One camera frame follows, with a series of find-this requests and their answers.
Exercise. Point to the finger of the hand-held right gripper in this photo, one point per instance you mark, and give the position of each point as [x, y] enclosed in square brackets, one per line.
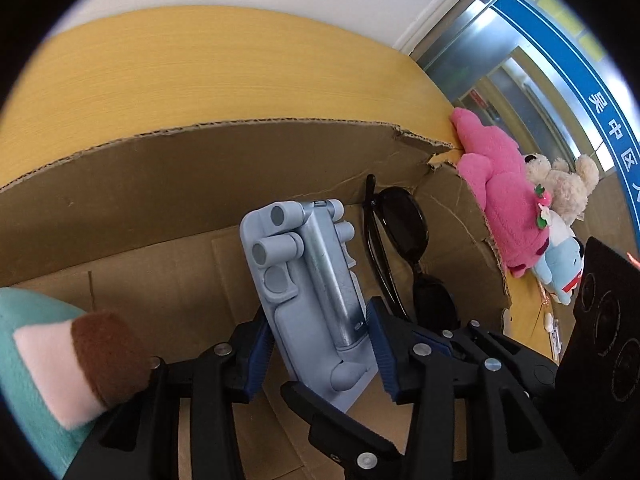
[350, 435]
[525, 365]

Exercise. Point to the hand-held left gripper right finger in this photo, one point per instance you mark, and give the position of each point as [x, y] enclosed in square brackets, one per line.
[382, 355]

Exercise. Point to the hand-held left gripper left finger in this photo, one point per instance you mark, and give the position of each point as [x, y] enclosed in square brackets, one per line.
[256, 360]

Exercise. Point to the grey folding phone stand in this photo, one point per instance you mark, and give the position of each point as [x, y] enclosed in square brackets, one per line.
[300, 285]

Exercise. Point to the brown cardboard box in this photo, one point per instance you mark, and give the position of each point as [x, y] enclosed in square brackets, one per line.
[150, 185]

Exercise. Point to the white earbud case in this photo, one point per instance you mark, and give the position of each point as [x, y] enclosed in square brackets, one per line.
[548, 320]

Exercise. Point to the blue plush toy red collar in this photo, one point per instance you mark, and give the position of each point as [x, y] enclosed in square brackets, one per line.
[557, 270]

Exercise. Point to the white plush toy black ears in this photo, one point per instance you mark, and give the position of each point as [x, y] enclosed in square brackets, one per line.
[560, 227]

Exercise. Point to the black sunglasses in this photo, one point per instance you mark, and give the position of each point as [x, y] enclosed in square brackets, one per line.
[400, 220]

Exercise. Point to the beige plush bear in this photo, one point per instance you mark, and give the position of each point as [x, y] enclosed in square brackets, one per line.
[565, 180]

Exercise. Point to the pink plush bear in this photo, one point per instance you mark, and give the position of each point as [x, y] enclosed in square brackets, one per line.
[495, 180]

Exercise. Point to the teal plush toy brown tip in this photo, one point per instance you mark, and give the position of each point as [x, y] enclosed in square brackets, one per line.
[30, 385]

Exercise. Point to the blue banner strip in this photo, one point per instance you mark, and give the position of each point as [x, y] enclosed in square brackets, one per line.
[560, 40]

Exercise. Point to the glass window metal frame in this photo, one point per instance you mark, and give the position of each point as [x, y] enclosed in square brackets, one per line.
[500, 60]

